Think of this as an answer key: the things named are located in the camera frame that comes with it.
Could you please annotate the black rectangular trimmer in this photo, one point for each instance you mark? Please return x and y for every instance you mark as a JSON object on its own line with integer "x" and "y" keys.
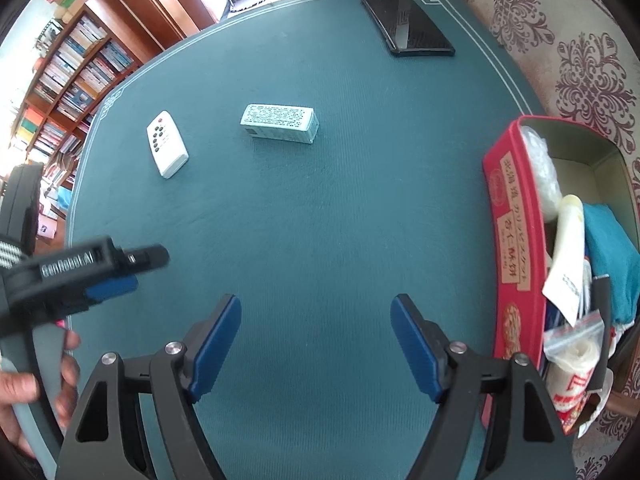
{"x": 601, "y": 303}

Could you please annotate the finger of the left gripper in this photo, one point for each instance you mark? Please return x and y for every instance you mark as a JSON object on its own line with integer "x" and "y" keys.
{"x": 143, "y": 259}
{"x": 110, "y": 288}

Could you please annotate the teal cloth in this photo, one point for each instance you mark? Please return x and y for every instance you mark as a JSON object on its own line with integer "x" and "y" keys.
{"x": 611, "y": 252}

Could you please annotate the black flat case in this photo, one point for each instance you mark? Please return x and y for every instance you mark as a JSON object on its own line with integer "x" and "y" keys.
{"x": 407, "y": 29}

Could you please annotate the white remote control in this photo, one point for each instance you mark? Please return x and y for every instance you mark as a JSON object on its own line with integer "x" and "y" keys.
{"x": 167, "y": 148}

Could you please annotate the red tin box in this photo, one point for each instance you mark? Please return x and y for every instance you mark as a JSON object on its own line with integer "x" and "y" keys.
{"x": 588, "y": 166}

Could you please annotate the bagged white bandage roll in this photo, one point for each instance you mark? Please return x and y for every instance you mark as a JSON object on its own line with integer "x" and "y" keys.
{"x": 572, "y": 353}

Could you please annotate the person left hand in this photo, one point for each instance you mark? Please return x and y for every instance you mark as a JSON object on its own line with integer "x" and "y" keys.
{"x": 39, "y": 380}

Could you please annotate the white crumpled plastic bag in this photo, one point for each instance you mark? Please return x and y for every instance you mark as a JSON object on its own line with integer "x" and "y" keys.
{"x": 545, "y": 176}

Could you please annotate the light teal small box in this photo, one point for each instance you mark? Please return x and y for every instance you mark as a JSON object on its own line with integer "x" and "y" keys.
{"x": 280, "y": 122}

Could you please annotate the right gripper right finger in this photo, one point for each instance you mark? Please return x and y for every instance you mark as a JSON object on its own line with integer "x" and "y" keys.
{"x": 524, "y": 438}

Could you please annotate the white cream tube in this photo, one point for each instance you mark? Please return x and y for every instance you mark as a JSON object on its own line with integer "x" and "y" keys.
{"x": 563, "y": 285}

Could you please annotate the wooden bookshelf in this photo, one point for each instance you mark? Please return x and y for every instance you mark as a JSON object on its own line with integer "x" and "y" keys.
{"x": 96, "y": 45}

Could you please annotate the teal table mat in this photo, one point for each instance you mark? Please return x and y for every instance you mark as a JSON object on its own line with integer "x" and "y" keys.
{"x": 315, "y": 239}

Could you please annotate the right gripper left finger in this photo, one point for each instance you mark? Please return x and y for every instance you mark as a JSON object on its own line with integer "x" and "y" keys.
{"x": 106, "y": 438}

